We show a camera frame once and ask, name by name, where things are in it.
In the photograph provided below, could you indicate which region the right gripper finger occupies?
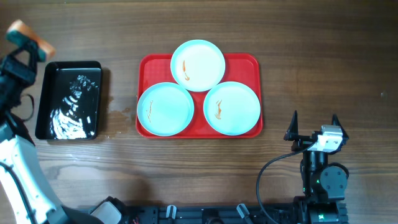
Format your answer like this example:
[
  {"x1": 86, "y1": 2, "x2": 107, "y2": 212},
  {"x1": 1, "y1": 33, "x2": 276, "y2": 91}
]
[
  {"x1": 331, "y1": 114, "x2": 349, "y2": 140},
  {"x1": 284, "y1": 111, "x2": 299, "y2": 141}
]

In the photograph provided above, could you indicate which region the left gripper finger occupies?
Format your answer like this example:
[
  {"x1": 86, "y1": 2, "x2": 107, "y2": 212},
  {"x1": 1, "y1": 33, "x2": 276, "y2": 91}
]
[
  {"x1": 8, "y1": 43, "x2": 30, "y2": 58},
  {"x1": 28, "y1": 46, "x2": 39, "y2": 73}
]

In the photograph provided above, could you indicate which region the green and orange sponge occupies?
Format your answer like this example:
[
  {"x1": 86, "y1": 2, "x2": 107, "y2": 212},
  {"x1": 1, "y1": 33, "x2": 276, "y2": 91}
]
[{"x1": 6, "y1": 19, "x2": 56, "y2": 62}]

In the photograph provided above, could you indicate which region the white plate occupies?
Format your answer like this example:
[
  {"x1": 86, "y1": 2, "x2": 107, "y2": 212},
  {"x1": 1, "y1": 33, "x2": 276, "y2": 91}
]
[
  {"x1": 170, "y1": 40, "x2": 226, "y2": 92},
  {"x1": 203, "y1": 82, "x2": 261, "y2": 136},
  {"x1": 137, "y1": 82, "x2": 195, "y2": 137}
]

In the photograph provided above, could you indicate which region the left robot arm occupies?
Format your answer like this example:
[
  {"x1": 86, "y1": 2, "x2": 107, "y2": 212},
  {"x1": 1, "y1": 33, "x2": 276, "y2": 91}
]
[{"x1": 1, "y1": 40, "x2": 124, "y2": 224}]

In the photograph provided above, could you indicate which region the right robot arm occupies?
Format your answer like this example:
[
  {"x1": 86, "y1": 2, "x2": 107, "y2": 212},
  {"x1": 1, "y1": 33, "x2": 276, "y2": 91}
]
[{"x1": 284, "y1": 112, "x2": 349, "y2": 224}]

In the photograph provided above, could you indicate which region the red plastic tray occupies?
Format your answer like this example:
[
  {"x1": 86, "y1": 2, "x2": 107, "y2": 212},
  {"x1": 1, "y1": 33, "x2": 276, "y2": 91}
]
[{"x1": 137, "y1": 53, "x2": 262, "y2": 139}]

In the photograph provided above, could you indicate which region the black rectangular water basin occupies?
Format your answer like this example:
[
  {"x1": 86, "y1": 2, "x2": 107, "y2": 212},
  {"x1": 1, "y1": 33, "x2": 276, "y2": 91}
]
[{"x1": 35, "y1": 61, "x2": 103, "y2": 140}]

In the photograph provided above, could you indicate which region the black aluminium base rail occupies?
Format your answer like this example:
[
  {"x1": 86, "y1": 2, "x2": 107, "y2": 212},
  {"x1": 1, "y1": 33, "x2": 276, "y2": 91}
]
[{"x1": 127, "y1": 203, "x2": 349, "y2": 224}]

